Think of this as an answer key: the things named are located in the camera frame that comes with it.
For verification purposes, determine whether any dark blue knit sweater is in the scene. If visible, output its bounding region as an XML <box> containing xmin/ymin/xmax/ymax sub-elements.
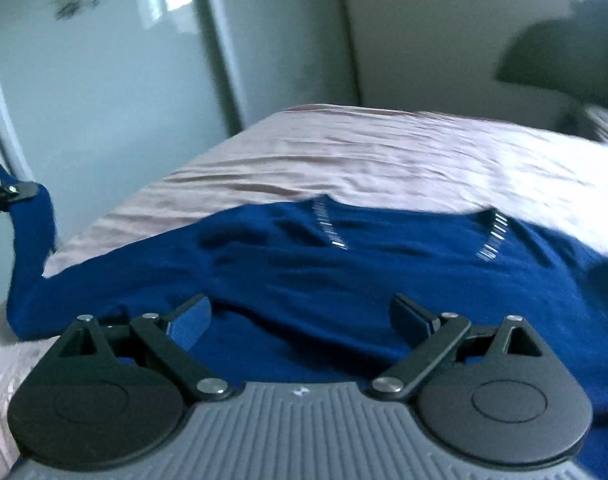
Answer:
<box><xmin>7</xmin><ymin>190</ymin><xmax>608</xmax><ymax>479</ymax></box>

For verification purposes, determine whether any glass sliding wardrobe door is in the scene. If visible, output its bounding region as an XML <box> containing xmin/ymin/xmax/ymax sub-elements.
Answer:
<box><xmin>0</xmin><ymin>0</ymin><xmax>359</xmax><ymax>273</ymax></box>

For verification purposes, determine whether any beige wrinkled bed sheet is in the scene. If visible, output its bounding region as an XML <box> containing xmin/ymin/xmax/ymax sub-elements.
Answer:
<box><xmin>0</xmin><ymin>105</ymin><xmax>608</xmax><ymax>479</ymax></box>

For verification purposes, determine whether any patterned pillow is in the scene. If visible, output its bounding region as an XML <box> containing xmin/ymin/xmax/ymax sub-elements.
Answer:
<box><xmin>558</xmin><ymin>105</ymin><xmax>608</xmax><ymax>145</ymax></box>

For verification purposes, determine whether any dark upholstered headboard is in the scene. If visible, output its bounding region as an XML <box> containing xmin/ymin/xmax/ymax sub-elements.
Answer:
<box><xmin>494</xmin><ymin>0</ymin><xmax>608</xmax><ymax>109</ymax></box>

